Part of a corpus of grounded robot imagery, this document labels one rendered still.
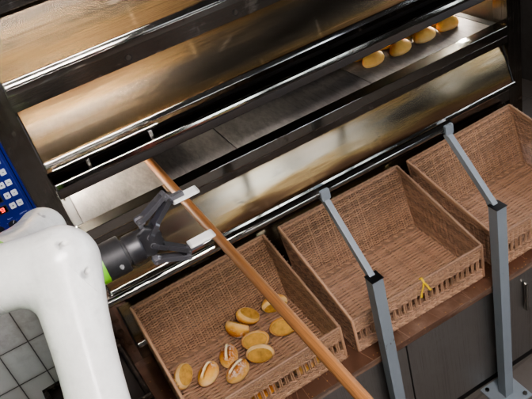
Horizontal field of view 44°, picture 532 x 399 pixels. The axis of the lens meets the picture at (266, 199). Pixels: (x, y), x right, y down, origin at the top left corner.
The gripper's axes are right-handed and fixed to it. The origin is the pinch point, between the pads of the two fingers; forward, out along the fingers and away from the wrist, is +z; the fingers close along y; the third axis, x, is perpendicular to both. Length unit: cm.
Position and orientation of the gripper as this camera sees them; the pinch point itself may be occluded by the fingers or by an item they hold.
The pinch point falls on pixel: (201, 213)
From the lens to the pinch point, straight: 160.2
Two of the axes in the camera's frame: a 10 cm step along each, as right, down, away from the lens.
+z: 8.5, -4.5, 2.8
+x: 4.7, 4.1, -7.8
